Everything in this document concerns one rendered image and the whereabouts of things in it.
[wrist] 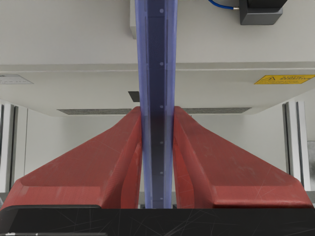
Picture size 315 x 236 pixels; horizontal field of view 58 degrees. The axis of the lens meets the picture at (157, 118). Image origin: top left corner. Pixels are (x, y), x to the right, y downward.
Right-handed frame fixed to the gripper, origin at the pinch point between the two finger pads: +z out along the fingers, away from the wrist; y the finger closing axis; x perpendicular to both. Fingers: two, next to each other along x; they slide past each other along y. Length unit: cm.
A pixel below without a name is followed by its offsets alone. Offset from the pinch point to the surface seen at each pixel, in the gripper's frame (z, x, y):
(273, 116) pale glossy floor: 74, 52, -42
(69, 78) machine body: 33.7, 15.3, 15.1
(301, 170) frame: 39, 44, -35
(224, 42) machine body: 31.0, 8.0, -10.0
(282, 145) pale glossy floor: 67, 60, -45
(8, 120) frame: 48, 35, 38
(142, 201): 1.3, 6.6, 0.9
